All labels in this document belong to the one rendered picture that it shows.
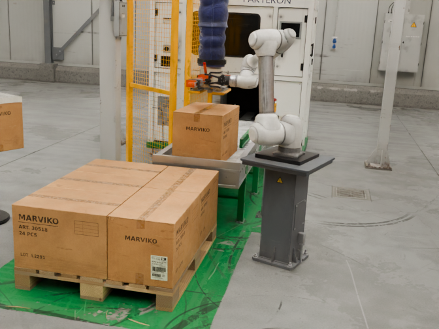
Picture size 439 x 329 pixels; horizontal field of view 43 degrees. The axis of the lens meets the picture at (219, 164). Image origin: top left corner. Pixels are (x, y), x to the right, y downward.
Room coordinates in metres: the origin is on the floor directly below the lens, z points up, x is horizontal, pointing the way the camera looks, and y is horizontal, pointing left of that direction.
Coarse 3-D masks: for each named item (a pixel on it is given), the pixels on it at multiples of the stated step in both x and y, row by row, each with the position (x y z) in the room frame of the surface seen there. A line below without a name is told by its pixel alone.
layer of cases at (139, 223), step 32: (96, 160) 4.19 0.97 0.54; (64, 192) 3.35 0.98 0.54; (96, 192) 3.38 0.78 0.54; (128, 192) 3.41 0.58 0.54; (160, 192) 3.44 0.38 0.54; (192, 192) 3.48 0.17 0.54; (32, 224) 3.05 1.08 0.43; (64, 224) 3.01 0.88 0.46; (96, 224) 2.97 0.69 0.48; (128, 224) 2.93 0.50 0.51; (160, 224) 2.90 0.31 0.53; (192, 224) 3.29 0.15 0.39; (32, 256) 3.05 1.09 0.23; (64, 256) 3.01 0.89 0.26; (96, 256) 2.97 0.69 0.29; (128, 256) 2.93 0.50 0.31; (160, 256) 2.89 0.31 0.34; (192, 256) 3.32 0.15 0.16
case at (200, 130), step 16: (176, 112) 4.25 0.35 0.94; (192, 112) 4.24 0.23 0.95; (208, 112) 4.28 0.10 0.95; (224, 112) 4.32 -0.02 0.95; (176, 128) 4.25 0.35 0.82; (192, 128) 4.22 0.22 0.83; (208, 128) 4.18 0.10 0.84; (224, 128) 4.23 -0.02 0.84; (176, 144) 4.24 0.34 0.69; (192, 144) 4.21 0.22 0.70; (208, 144) 4.18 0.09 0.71; (224, 144) 4.25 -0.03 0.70; (224, 160) 4.28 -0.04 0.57
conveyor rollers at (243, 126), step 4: (240, 120) 6.31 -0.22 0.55; (240, 124) 6.11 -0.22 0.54; (244, 124) 6.11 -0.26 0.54; (248, 124) 6.10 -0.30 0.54; (240, 128) 5.84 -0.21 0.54; (244, 128) 5.84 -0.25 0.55; (248, 128) 5.84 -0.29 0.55; (240, 132) 5.66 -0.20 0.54; (244, 132) 5.65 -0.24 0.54; (240, 136) 5.39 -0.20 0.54; (248, 140) 5.20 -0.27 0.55; (248, 144) 5.02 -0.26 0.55; (240, 148) 4.84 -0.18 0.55; (244, 148) 4.84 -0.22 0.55; (236, 152) 4.67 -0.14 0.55; (240, 152) 4.68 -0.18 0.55; (232, 156) 4.57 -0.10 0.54; (236, 156) 4.57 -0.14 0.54; (228, 160) 4.40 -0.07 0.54; (232, 160) 4.40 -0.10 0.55; (236, 160) 4.40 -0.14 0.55
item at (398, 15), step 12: (396, 0) 6.59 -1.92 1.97; (396, 12) 6.59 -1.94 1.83; (396, 24) 6.59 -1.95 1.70; (396, 36) 6.58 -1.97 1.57; (396, 48) 6.58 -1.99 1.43; (396, 60) 6.58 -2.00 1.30; (396, 72) 6.57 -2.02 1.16; (384, 84) 6.67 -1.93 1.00; (384, 96) 6.59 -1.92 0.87; (384, 108) 6.59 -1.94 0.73; (384, 120) 6.59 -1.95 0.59; (384, 132) 6.58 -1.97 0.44; (384, 144) 6.58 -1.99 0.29; (384, 156) 6.58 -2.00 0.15
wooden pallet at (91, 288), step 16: (208, 240) 3.92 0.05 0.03; (16, 272) 3.07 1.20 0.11; (32, 272) 3.05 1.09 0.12; (48, 272) 3.03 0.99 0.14; (192, 272) 3.37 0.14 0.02; (16, 288) 3.07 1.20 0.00; (32, 288) 3.08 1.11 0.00; (80, 288) 2.99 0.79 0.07; (96, 288) 2.97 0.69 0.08; (112, 288) 3.11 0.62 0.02; (128, 288) 2.93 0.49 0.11; (144, 288) 2.91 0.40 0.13; (160, 288) 2.89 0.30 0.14; (176, 288) 2.96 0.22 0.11; (160, 304) 2.89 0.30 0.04
